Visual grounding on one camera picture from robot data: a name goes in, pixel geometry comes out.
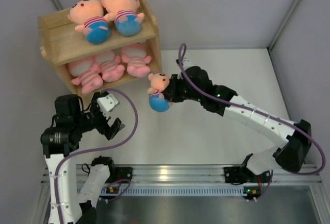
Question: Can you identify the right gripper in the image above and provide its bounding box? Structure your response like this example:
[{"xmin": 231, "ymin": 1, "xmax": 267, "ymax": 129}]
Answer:
[{"xmin": 160, "ymin": 75, "xmax": 203, "ymax": 104}]

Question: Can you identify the boy plush doll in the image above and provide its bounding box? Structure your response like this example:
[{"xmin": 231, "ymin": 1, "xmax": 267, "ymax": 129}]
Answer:
[
  {"xmin": 68, "ymin": 0, "xmax": 110, "ymax": 44},
  {"xmin": 147, "ymin": 73, "xmax": 173, "ymax": 113},
  {"xmin": 101, "ymin": 0, "xmax": 145, "ymax": 37}
]

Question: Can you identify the pink frog plush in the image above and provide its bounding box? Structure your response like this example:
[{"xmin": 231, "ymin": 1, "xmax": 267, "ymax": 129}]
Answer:
[
  {"xmin": 121, "ymin": 43, "xmax": 152, "ymax": 78},
  {"xmin": 93, "ymin": 51, "xmax": 125, "ymax": 82},
  {"xmin": 67, "ymin": 57, "xmax": 103, "ymax": 95}
]

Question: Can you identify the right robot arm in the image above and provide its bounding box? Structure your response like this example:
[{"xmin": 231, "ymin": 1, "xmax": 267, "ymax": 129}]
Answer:
[{"xmin": 163, "ymin": 66, "xmax": 311, "ymax": 181}]

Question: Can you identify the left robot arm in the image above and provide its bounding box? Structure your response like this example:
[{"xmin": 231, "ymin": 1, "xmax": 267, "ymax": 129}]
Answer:
[{"xmin": 40, "ymin": 92, "xmax": 124, "ymax": 223}]

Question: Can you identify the wooden two-tier shelf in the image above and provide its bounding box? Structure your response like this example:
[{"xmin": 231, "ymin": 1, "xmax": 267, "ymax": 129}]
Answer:
[{"xmin": 38, "ymin": 0, "xmax": 163, "ymax": 98}]

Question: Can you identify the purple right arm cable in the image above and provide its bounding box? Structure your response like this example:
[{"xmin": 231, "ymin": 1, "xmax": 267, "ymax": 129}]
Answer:
[{"xmin": 177, "ymin": 43, "xmax": 326, "ymax": 200}]

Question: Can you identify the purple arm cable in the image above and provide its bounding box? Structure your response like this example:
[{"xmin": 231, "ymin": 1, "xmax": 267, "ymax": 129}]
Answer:
[
  {"xmin": 177, "ymin": 43, "xmax": 326, "ymax": 200},
  {"xmin": 53, "ymin": 89, "xmax": 139, "ymax": 224}
]

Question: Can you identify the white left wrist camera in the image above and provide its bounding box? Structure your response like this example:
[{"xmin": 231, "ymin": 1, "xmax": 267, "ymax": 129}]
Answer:
[{"xmin": 96, "ymin": 92, "xmax": 120, "ymax": 119}]

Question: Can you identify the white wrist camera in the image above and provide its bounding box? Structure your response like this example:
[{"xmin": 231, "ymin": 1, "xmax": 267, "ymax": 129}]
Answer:
[
  {"xmin": 96, "ymin": 92, "xmax": 120, "ymax": 119},
  {"xmin": 176, "ymin": 58, "xmax": 193, "ymax": 67}
]

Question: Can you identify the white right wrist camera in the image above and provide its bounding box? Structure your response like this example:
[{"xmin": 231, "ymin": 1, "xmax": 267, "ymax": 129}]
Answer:
[{"xmin": 176, "ymin": 58, "xmax": 193, "ymax": 67}]

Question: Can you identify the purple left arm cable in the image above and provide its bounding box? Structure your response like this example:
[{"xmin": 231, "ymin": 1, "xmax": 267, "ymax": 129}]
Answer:
[{"xmin": 53, "ymin": 89, "xmax": 139, "ymax": 224}]

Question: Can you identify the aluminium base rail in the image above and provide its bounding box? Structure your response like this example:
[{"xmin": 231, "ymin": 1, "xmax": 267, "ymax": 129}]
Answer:
[{"xmin": 96, "ymin": 165, "xmax": 322, "ymax": 201}]

